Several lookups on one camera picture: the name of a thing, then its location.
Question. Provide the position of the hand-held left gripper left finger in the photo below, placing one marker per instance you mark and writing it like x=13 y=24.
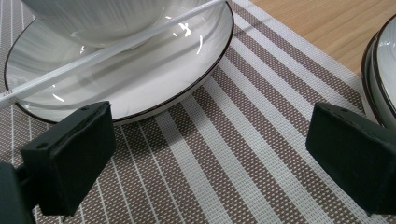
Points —
x=71 y=155

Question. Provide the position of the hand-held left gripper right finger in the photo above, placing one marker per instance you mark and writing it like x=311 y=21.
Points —
x=351 y=155

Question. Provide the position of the white plate black rim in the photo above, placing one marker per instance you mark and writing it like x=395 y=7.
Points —
x=140 y=87
x=389 y=62
x=369 y=93

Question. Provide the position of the white bowl black rim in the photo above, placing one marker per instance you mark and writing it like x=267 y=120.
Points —
x=93 y=18

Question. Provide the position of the striped woven placemat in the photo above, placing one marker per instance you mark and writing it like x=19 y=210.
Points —
x=233 y=155

